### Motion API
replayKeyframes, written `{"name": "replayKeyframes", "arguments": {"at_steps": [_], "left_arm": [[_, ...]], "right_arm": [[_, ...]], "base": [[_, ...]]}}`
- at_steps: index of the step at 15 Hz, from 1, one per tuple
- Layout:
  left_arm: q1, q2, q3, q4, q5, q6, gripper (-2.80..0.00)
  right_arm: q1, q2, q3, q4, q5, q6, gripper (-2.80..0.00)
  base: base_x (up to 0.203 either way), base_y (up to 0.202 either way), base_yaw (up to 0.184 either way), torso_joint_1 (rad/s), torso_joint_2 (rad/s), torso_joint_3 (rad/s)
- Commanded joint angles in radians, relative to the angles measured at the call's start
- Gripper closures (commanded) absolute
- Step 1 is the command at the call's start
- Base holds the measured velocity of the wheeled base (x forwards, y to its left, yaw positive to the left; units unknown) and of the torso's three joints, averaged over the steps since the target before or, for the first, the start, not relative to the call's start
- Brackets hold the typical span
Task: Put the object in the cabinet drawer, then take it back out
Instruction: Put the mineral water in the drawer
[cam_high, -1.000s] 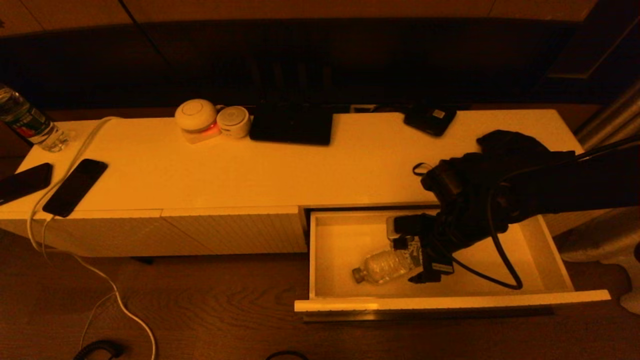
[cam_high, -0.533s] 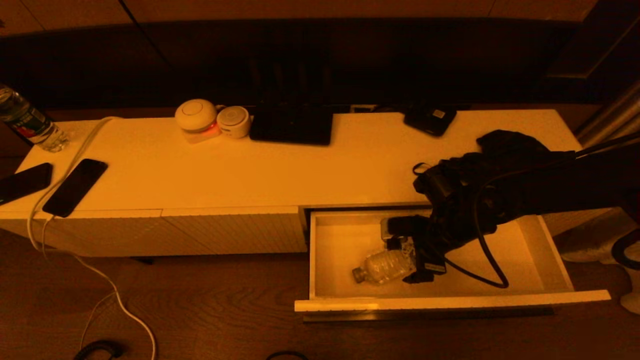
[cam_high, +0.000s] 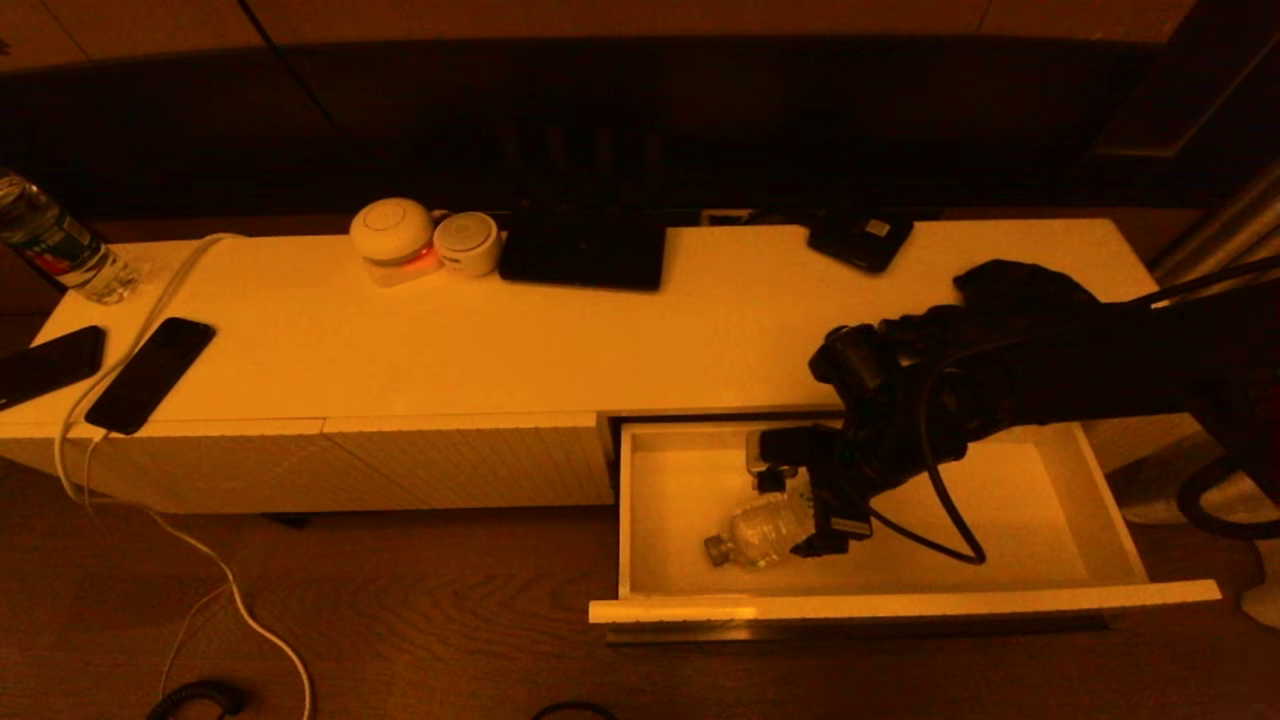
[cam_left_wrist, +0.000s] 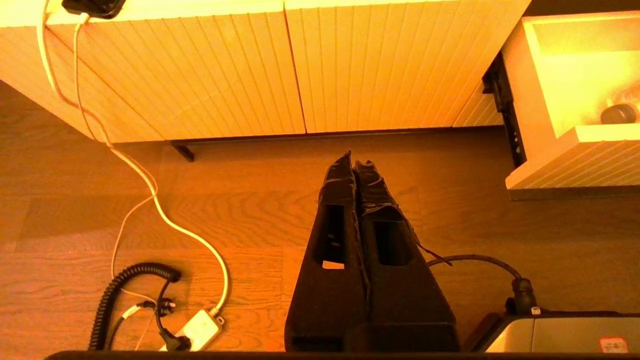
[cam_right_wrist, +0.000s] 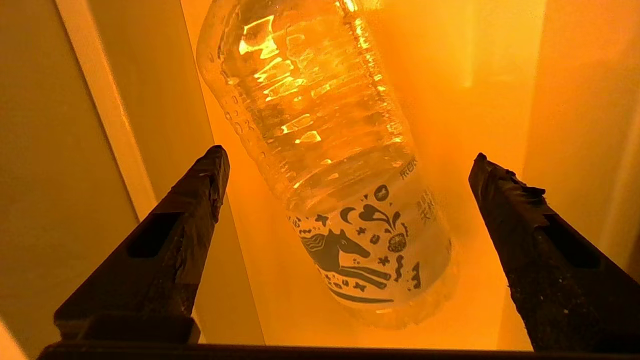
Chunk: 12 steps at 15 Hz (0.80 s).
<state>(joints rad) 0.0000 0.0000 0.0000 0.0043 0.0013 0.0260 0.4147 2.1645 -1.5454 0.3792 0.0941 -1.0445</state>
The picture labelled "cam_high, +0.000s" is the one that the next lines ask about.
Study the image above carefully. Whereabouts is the green label water bottle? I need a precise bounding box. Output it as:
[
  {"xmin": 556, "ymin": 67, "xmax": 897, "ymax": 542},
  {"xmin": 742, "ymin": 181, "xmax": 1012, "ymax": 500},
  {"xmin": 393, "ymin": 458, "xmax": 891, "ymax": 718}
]
[{"xmin": 0, "ymin": 168, "xmax": 146, "ymax": 306}]

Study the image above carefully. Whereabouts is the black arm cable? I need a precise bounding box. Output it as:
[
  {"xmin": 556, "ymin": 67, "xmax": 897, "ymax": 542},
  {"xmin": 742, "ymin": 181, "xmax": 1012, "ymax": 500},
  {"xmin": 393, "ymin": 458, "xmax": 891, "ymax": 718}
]
[{"xmin": 868, "ymin": 255, "xmax": 1280, "ymax": 567}]

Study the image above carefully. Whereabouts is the white and grey wrist camera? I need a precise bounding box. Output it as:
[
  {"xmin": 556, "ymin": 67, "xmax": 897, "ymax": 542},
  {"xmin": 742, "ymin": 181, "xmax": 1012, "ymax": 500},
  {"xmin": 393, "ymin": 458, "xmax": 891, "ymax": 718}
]
[{"xmin": 745, "ymin": 425, "xmax": 841, "ymax": 476}]

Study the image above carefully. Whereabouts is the small black labelled device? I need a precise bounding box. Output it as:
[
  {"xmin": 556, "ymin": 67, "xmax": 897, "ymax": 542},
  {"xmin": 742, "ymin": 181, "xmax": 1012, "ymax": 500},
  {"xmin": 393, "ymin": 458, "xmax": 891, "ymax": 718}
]
[{"xmin": 808, "ymin": 208, "xmax": 915, "ymax": 274}]

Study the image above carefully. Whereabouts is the black coiled cable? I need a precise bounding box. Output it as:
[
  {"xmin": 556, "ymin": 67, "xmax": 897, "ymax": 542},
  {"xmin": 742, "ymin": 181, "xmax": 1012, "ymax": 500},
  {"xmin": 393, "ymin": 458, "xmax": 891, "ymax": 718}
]
[{"xmin": 148, "ymin": 680, "xmax": 249, "ymax": 720}]

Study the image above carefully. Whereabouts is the white cabinet drawer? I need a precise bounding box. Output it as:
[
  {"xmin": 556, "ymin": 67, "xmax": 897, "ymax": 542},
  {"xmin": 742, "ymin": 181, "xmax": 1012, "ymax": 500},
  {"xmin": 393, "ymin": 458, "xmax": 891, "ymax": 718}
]
[{"xmin": 588, "ymin": 412, "xmax": 1223, "ymax": 641}]

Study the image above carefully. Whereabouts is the white charging cable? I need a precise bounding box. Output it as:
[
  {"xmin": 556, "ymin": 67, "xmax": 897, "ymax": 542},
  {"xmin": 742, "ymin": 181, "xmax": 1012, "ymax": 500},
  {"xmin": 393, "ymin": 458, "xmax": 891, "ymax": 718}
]
[{"xmin": 55, "ymin": 233, "xmax": 313, "ymax": 720}]

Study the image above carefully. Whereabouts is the black umbrella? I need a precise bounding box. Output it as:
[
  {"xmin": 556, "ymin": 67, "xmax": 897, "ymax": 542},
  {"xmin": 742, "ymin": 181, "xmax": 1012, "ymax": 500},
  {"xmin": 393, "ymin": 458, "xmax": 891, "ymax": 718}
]
[{"xmin": 880, "ymin": 258, "xmax": 1103, "ymax": 341}]

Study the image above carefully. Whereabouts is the white round red-lit device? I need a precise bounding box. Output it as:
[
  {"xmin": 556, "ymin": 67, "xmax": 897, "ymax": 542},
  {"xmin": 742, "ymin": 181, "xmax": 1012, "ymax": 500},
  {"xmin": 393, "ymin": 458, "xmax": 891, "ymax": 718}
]
[{"xmin": 349, "ymin": 197, "xmax": 442, "ymax": 289}]

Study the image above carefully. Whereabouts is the small white round speaker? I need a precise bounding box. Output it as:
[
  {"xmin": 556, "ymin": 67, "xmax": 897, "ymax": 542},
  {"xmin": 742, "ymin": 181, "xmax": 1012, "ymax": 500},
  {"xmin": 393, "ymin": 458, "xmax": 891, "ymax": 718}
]
[{"xmin": 433, "ymin": 211, "xmax": 502, "ymax": 278}]

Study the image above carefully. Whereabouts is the black flat box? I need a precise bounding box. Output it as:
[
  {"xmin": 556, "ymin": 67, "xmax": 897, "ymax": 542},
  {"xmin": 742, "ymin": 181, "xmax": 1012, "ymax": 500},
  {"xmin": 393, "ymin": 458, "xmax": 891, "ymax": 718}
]
[{"xmin": 498, "ymin": 205, "xmax": 667, "ymax": 292}]

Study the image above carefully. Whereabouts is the clear plastic bottle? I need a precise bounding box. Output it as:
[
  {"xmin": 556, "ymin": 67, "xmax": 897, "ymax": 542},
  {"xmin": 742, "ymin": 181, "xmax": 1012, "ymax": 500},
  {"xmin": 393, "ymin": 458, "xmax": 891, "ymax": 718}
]
[{"xmin": 703, "ymin": 480, "xmax": 823, "ymax": 571}]

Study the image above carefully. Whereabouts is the black smartphone with cable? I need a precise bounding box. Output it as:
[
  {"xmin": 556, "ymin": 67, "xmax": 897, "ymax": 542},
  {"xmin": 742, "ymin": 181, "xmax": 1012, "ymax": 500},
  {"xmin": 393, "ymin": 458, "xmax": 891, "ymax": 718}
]
[{"xmin": 85, "ymin": 317, "xmax": 216, "ymax": 436}]

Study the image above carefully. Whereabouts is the white low cabinet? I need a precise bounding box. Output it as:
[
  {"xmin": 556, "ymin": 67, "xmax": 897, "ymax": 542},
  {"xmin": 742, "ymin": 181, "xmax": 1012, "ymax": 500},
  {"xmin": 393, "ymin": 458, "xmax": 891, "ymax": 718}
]
[{"xmin": 0, "ymin": 218, "xmax": 1201, "ymax": 516}]

